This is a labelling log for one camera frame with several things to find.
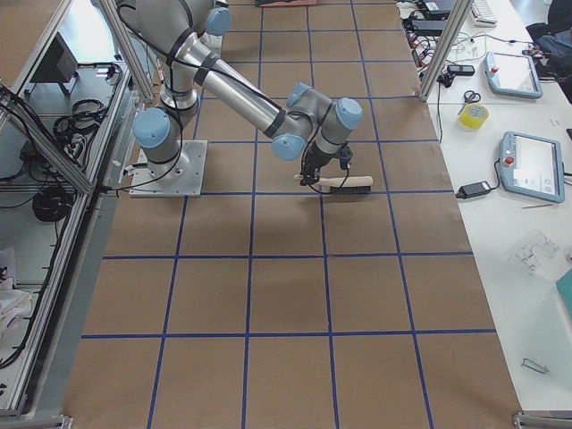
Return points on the beige hand brush black bristles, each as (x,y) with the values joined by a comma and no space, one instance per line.
(343,185)

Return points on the aluminium frame post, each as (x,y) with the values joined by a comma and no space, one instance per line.
(456,19)

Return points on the black handled scissors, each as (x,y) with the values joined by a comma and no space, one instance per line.
(469,97)

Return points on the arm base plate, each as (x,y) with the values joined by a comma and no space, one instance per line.
(176,179)

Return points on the aluminium frame rail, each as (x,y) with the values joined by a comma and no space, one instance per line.
(26,121)

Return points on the black lined trash bin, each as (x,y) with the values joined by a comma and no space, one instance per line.
(284,3)

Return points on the lower teach pendant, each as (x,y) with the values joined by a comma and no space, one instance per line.
(532,166)

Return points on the clear plastic packaging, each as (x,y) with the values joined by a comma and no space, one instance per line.
(537,254)

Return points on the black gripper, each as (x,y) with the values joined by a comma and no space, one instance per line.
(314,159)

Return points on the metal clip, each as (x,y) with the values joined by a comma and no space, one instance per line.
(534,366)

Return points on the black power brick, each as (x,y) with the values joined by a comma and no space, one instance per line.
(473,190)

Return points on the upper teach pendant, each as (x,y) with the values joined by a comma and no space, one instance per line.
(512,75)

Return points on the teach pendant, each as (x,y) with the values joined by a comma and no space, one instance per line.
(532,166)
(512,75)

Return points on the yellow tape roll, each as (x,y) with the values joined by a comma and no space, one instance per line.
(472,117)

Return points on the teal board corner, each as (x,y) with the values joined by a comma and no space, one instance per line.
(564,288)

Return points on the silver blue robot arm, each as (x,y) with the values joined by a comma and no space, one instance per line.
(311,128)

